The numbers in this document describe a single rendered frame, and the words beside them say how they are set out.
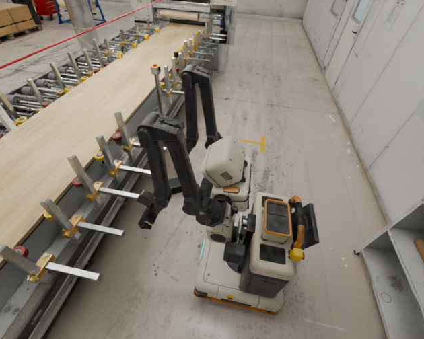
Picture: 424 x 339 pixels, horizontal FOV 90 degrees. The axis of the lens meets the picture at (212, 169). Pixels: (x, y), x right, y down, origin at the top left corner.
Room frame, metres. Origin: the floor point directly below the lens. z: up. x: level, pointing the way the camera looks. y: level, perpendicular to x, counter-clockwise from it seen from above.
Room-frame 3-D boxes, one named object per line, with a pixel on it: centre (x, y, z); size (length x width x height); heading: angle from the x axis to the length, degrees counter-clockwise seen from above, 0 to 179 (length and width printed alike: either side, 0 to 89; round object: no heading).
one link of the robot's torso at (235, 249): (0.66, -0.12, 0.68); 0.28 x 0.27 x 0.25; 171
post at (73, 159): (0.83, 0.78, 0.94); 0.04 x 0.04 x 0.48; 81
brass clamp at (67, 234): (0.60, 0.82, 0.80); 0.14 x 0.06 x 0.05; 171
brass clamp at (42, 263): (0.35, 0.85, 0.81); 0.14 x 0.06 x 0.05; 171
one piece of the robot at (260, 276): (0.68, -0.38, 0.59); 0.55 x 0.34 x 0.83; 171
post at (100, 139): (1.07, 0.74, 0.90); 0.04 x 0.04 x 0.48; 81
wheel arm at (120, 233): (0.60, 0.72, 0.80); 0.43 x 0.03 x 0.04; 81
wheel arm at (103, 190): (0.85, 0.68, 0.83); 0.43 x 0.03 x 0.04; 81
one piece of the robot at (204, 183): (0.74, 0.00, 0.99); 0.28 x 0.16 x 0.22; 171
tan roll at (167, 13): (5.21, 0.66, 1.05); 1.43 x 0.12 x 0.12; 81
